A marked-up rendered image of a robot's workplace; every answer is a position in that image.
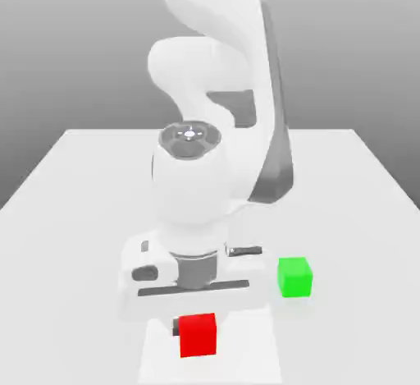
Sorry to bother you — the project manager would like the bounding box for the small green cube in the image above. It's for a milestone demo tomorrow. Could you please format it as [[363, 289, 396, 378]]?
[[277, 256, 314, 299]]

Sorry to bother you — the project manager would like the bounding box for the small red cube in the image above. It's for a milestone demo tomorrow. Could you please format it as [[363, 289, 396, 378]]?
[[179, 313, 218, 359]]

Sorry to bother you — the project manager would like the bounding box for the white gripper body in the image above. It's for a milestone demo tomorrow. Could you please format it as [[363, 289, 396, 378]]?
[[116, 276, 272, 323]]

